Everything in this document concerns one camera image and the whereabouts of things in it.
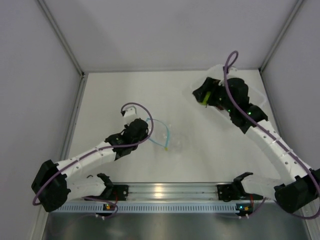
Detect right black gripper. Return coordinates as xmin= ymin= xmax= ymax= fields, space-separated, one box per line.
xmin=194 ymin=77 xmax=235 ymax=113

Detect green fake apple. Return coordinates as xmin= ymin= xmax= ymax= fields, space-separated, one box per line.
xmin=200 ymin=91 xmax=211 ymax=106

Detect clear zip top bag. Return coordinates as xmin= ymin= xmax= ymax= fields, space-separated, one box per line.
xmin=149 ymin=118 xmax=184 ymax=153

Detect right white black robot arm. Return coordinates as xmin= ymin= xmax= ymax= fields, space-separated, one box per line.
xmin=192 ymin=77 xmax=320 ymax=214

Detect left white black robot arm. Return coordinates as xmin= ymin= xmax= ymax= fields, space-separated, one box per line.
xmin=31 ymin=118 xmax=154 ymax=213

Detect clear plastic bin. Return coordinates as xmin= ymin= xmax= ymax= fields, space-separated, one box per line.
xmin=191 ymin=64 xmax=269 ymax=128

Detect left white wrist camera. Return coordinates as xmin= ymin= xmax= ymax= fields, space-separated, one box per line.
xmin=121 ymin=105 xmax=138 ymax=120

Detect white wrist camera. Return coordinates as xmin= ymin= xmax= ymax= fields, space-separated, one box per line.
xmin=121 ymin=105 xmax=138 ymax=120
xmin=222 ymin=65 xmax=238 ymax=76

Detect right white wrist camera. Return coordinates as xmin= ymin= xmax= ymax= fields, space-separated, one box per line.
xmin=222 ymin=65 xmax=238 ymax=76

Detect aluminium mounting rail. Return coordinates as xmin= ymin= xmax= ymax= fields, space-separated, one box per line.
xmin=67 ymin=181 xmax=276 ymax=202

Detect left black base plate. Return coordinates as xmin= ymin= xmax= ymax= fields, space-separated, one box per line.
xmin=98 ymin=184 xmax=129 ymax=201

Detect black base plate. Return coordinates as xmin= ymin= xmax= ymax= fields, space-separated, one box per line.
xmin=216 ymin=183 xmax=250 ymax=202
xmin=98 ymin=184 xmax=129 ymax=201

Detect white slotted cable duct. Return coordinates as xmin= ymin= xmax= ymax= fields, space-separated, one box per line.
xmin=54 ymin=201 xmax=252 ymax=214

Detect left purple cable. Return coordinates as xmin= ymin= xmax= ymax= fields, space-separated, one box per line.
xmin=32 ymin=102 xmax=155 ymax=206

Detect purple cable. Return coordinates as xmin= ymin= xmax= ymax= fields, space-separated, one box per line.
xmin=223 ymin=51 xmax=320 ymax=220
xmin=32 ymin=102 xmax=155 ymax=206

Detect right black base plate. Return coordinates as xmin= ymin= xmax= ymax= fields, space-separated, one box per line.
xmin=216 ymin=183 xmax=250 ymax=202

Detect right aluminium frame post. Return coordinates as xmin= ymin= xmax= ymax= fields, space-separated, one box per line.
xmin=258 ymin=0 xmax=306 ymax=74

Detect aluminium frame post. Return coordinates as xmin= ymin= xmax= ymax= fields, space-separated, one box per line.
xmin=258 ymin=0 xmax=306 ymax=74
xmin=36 ymin=0 xmax=85 ymax=77

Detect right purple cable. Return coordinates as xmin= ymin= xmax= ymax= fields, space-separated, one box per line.
xmin=223 ymin=51 xmax=320 ymax=220

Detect left aluminium frame post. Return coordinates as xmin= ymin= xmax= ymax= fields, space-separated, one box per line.
xmin=36 ymin=0 xmax=85 ymax=77

